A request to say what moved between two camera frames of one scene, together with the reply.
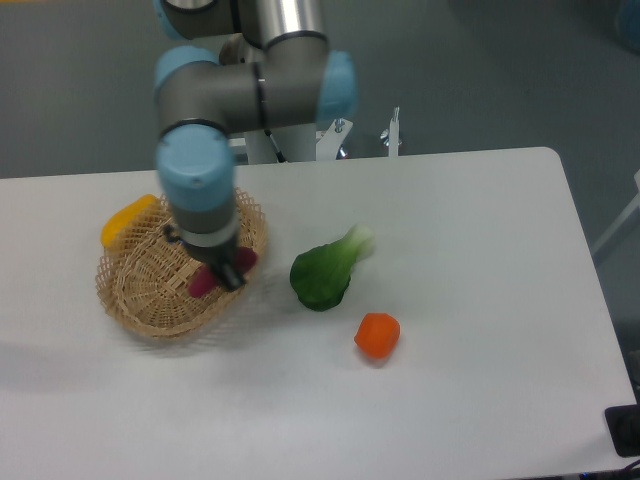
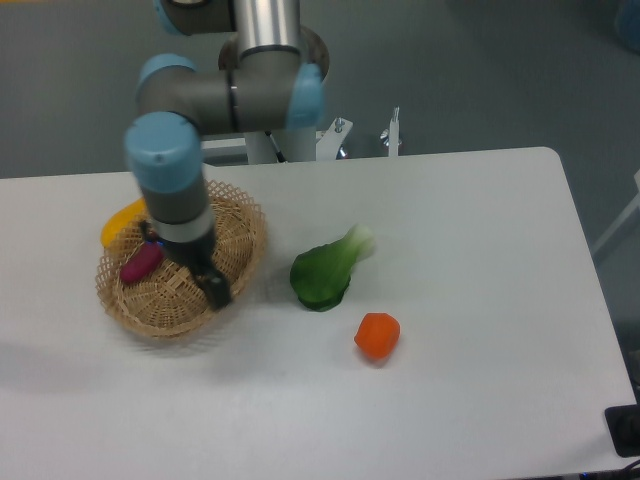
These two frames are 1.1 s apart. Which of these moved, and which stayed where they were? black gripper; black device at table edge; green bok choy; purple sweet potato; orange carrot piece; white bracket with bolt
Moved: purple sweet potato; black gripper
Stayed: orange carrot piece; white bracket with bolt; black device at table edge; green bok choy
